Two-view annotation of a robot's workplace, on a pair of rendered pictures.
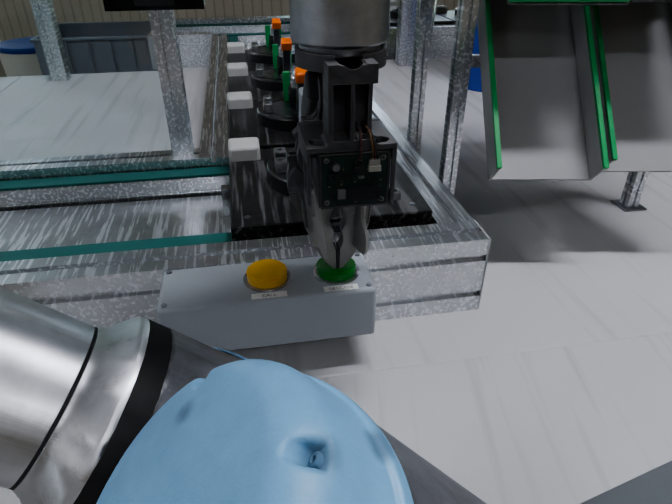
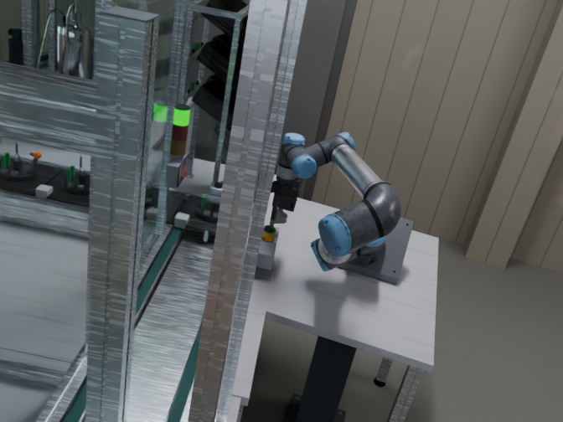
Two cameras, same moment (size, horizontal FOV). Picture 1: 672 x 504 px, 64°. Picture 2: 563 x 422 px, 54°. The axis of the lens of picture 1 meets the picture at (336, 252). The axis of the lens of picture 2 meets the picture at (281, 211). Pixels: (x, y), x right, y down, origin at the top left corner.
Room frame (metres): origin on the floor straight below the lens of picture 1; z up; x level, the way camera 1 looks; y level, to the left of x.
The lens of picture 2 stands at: (0.11, 1.78, 1.94)
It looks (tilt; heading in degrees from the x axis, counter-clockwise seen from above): 26 degrees down; 280
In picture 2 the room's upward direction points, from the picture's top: 12 degrees clockwise
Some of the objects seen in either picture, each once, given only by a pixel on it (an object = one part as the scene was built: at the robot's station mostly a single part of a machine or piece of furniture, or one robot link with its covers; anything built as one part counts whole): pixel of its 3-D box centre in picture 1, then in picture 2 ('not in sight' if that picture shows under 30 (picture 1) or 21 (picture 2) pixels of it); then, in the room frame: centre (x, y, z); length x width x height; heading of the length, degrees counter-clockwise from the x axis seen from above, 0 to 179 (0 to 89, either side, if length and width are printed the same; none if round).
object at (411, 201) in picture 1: (319, 183); not in sight; (0.67, 0.02, 0.96); 0.24 x 0.24 x 0.02; 10
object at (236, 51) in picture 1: (274, 40); not in sight; (1.40, 0.15, 1.01); 0.24 x 0.24 x 0.13; 10
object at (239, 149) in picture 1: (244, 155); not in sight; (0.75, 0.14, 0.97); 0.05 x 0.05 x 0.04; 10
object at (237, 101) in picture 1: (297, 94); not in sight; (0.92, 0.07, 1.01); 0.24 x 0.24 x 0.13; 10
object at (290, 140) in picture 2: not in sight; (291, 151); (0.43, 0.00, 1.28); 0.09 x 0.08 x 0.11; 123
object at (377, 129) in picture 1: (341, 125); (285, 192); (0.43, 0.00, 1.12); 0.09 x 0.08 x 0.12; 10
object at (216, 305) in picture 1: (269, 301); (266, 245); (0.44, 0.07, 0.93); 0.21 x 0.07 x 0.06; 100
